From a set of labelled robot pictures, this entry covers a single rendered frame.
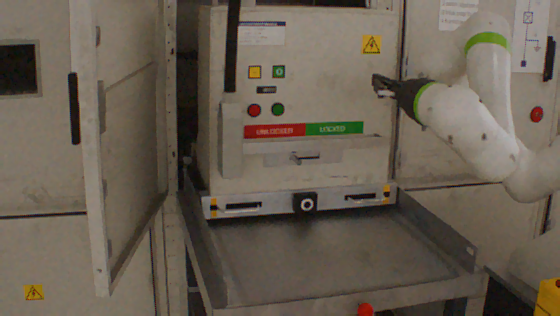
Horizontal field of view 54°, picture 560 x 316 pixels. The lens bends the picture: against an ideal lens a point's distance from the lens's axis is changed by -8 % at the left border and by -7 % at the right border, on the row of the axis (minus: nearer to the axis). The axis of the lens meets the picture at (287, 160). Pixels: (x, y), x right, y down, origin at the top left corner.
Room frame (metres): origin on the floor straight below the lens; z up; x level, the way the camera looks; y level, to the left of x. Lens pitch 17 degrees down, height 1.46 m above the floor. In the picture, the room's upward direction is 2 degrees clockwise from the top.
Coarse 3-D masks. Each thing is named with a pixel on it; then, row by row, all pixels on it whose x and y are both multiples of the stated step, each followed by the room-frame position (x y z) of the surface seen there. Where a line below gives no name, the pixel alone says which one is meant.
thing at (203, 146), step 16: (208, 16) 1.44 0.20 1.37; (208, 32) 1.44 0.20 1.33; (208, 48) 1.44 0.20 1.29; (208, 64) 1.44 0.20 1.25; (208, 80) 1.43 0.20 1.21; (208, 96) 1.43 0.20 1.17; (208, 112) 1.43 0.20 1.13; (208, 128) 1.43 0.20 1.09; (192, 144) 1.75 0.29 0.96; (208, 144) 1.44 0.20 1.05; (208, 160) 1.44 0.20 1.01; (208, 176) 1.44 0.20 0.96
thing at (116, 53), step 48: (96, 0) 1.13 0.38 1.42; (144, 0) 1.51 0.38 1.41; (96, 48) 1.06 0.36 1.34; (144, 48) 1.50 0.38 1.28; (96, 96) 1.03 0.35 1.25; (144, 96) 1.50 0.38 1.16; (96, 144) 1.02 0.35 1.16; (144, 144) 1.48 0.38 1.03; (96, 192) 1.02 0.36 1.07; (144, 192) 1.46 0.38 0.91; (96, 240) 1.02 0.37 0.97; (96, 288) 1.02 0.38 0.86
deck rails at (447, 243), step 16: (192, 192) 1.50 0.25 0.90; (400, 192) 1.53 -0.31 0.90; (192, 208) 1.50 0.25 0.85; (384, 208) 1.55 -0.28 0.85; (400, 208) 1.52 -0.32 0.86; (416, 208) 1.44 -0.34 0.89; (208, 224) 1.39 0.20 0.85; (416, 224) 1.43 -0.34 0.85; (432, 224) 1.35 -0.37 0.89; (448, 224) 1.28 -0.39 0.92; (208, 240) 1.23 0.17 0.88; (432, 240) 1.33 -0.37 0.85; (448, 240) 1.27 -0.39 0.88; (464, 240) 1.21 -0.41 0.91; (208, 256) 1.21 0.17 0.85; (224, 256) 1.22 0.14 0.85; (448, 256) 1.24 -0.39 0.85; (464, 256) 1.20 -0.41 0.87; (224, 272) 1.03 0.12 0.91; (464, 272) 1.16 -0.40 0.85; (224, 288) 1.03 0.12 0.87; (224, 304) 1.01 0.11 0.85; (240, 304) 1.01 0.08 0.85
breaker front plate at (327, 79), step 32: (224, 32) 1.42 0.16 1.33; (288, 32) 1.46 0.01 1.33; (320, 32) 1.49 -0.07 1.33; (352, 32) 1.51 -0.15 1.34; (384, 32) 1.54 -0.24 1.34; (256, 64) 1.44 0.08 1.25; (288, 64) 1.47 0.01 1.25; (320, 64) 1.49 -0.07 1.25; (352, 64) 1.51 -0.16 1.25; (384, 64) 1.54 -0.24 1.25; (256, 96) 1.44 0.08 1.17; (288, 96) 1.47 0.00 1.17; (320, 96) 1.49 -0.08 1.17; (352, 96) 1.51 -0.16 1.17; (384, 128) 1.54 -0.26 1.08; (256, 160) 1.44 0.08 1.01; (288, 160) 1.47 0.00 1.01; (320, 160) 1.49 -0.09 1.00; (352, 160) 1.52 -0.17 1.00; (384, 160) 1.54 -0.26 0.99; (224, 192) 1.42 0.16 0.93
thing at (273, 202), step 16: (208, 192) 1.43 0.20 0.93; (256, 192) 1.44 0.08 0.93; (272, 192) 1.45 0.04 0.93; (288, 192) 1.46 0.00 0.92; (320, 192) 1.48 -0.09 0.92; (336, 192) 1.49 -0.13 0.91; (352, 192) 1.51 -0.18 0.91; (368, 192) 1.52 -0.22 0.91; (384, 192) 1.53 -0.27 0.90; (208, 208) 1.40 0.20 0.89; (240, 208) 1.42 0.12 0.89; (256, 208) 1.43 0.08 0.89; (272, 208) 1.44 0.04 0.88; (288, 208) 1.46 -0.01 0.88; (320, 208) 1.48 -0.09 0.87; (336, 208) 1.49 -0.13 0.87
